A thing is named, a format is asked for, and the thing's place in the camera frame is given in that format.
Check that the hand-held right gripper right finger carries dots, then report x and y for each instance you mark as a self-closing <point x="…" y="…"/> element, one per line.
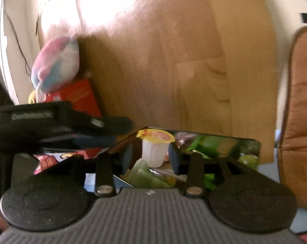
<point x="173" y="157"/>

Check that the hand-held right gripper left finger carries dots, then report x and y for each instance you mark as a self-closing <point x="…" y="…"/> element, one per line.
<point x="127" y="157"/>

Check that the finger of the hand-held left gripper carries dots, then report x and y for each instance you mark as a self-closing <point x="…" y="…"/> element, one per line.
<point x="97" y="140"/>
<point x="115" y="125"/>

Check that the jelly cup with yellow lid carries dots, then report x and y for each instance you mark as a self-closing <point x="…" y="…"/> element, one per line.
<point x="153" y="150"/>

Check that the person's left hand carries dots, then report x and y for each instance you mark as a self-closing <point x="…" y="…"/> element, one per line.
<point x="1" y="224"/>

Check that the pale green jelly cup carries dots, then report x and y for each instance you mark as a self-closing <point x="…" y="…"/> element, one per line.
<point x="143" y="175"/>

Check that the yellow snack packet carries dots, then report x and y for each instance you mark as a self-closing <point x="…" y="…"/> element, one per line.
<point x="32" y="97"/>

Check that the green snack packet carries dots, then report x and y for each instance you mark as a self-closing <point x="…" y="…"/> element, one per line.
<point x="206" y="143"/>

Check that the red snack packet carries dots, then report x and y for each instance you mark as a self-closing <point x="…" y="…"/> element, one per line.
<point x="51" y="161"/>

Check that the red cardboard box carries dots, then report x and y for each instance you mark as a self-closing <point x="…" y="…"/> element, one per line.
<point x="79" y="97"/>

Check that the pastel pink and blue bag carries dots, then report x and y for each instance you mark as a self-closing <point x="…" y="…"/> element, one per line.
<point x="55" y="64"/>

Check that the brown cushioned chair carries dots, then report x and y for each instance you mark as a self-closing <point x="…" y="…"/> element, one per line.
<point x="303" y="111"/>

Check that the light blue printed cloth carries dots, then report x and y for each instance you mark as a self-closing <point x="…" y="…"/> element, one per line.
<point x="304" y="221"/>

